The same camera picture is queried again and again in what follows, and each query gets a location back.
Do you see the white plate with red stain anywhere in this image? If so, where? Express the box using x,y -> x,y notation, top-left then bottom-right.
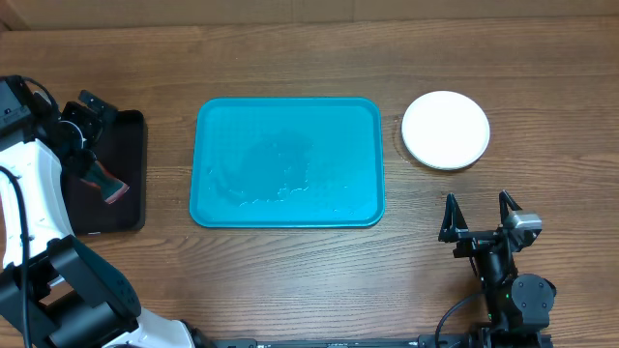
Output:
400,91 -> 490,171

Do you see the black rectangular water tray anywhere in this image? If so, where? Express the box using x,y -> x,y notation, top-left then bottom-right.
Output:
61,110 -> 148,235

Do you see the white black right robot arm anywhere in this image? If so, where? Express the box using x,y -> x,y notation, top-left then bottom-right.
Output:
438,190 -> 556,347

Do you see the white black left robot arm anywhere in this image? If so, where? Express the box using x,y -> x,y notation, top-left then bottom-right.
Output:
1,75 -> 209,348

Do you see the teal plastic serving tray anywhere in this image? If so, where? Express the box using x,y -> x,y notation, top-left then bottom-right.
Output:
189,97 -> 386,228

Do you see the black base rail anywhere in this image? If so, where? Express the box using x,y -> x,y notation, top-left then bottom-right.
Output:
190,334 -> 554,348

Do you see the pink green scrub sponge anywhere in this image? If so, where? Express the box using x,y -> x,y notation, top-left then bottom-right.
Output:
81,160 -> 130,204

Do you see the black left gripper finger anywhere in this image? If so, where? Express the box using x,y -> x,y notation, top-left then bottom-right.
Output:
67,149 -> 98,184
78,90 -> 118,124

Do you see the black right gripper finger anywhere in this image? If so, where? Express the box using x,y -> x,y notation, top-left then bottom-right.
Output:
438,193 -> 468,242
498,189 -> 521,220

